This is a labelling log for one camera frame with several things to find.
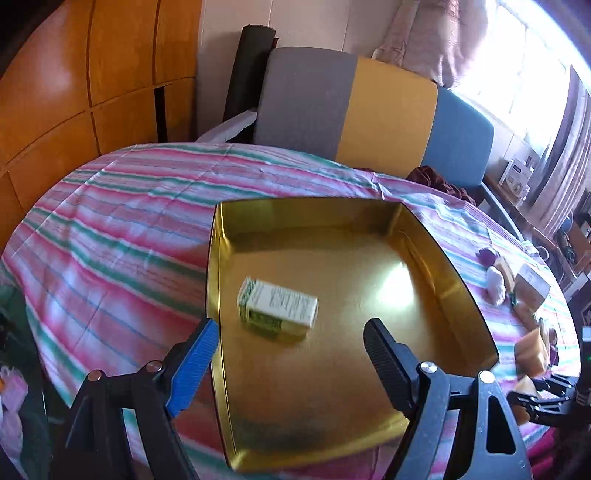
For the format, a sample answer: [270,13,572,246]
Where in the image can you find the orange wooden wardrobe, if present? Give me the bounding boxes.
[1,1,201,239]

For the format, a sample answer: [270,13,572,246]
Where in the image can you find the gold tin tray box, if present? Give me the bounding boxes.
[206,198,499,473]

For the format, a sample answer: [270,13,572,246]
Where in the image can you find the white plastic bag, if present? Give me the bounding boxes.
[486,266,506,306]

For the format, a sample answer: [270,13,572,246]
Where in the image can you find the yellow sponge block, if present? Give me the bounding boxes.
[514,328,550,378]

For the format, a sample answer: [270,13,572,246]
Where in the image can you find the pink curtain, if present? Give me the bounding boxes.
[372,0,488,89]

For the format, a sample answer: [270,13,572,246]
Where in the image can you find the green white medicine box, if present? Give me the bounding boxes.
[236,277,320,339]

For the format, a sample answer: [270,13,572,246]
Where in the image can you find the dark red cloth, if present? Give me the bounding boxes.
[406,166,476,206]

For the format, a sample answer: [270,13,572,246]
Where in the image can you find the striped bed sheet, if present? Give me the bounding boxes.
[1,143,580,479]

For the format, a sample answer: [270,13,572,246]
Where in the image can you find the grey yellow blue armchair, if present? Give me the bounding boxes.
[199,47,522,238]

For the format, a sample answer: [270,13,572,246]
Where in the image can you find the white appliance box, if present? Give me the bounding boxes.
[500,159,534,200]

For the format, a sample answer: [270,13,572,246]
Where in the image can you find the brown cardboard box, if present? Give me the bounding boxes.
[514,264,550,312]

